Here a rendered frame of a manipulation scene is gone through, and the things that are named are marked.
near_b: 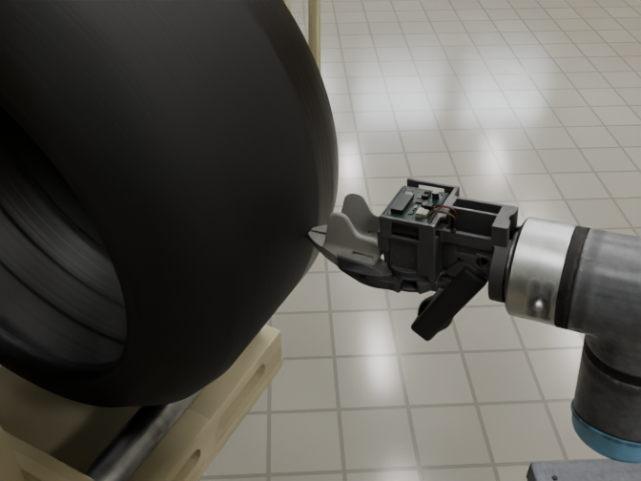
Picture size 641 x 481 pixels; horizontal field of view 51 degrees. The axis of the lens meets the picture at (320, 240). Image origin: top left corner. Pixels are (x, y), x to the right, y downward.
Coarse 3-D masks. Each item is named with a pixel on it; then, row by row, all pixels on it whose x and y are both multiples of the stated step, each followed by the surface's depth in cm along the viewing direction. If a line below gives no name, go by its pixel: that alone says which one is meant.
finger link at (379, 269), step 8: (344, 264) 66; (352, 264) 65; (360, 264) 65; (368, 264) 64; (376, 264) 64; (384, 264) 64; (344, 272) 66; (352, 272) 65; (360, 272) 64; (368, 272) 64; (376, 272) 63; (384, 272) 63; (360, 280) 65; (368, 280) 64; (376, 280) 63; (384, 280) 63; (392, 280) 63; (400, 280) 63; (384, 288) 64; (392, 288) 63; (400, 288) 63
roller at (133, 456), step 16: (192, 400) 85; (144, 416) 80; (160, 416) 81; (176, 416) 82; (128, 432) 78; (144, 432) 79; (160, 432) 80; (112, 448) 77; (128, 448) 77; (144, 448) 78; (96, 464) 75; (112, 464) 75; (128, 464) 76; (96, 480) 73; (112, 480) 74
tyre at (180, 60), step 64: (0, 0) 49; (64, 0) 49; (128, 0) 52; (192, 0) 56; (256, 0) 62; (0, 64) 50; (64, 64) 49; (128, 64) 50; (192, 64) 54; (256, 64) 60; (0, 128) 97; (64, 128) 51; (128, 128) 51; (192, 128) 53; (256, 128) 59; (320, 128) 67; (0, 192) 97; (64, 192) 102; (128, 192) 52; (192, 192) 54; (256, 192) 59; (320, 192) 70; (0, 256) 94; (64, 256) 100; (128, 256) 56; (192, 256) 56; (256, 256) 60; (0, 320) 90; (64, 320) 93; (128, 320) 61; (192, 320) 60; (256, 320) 66; (64, 384) 77; (128, 384) 69; (192, 384) 69
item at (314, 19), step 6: (288, 0) 298; (312, 0) 323; (318, 0) 324; (288, 6) 300; (312, 6) 325; (318, 6) 325; (312, 12) 327; (318, 12) 327; (312, 18) 329; (318, 18) 329; (312, 24) 330; (318, 24) 331; (312, 30) 332; (318, 30) 333; (312, 36) 334; (318, 36) 335; (312, 42) 336; (318, 42) 336; (312, 48) 338; (318, 48) 338; (318, 54) 340; (318, 60) 342; (318, 66) 344
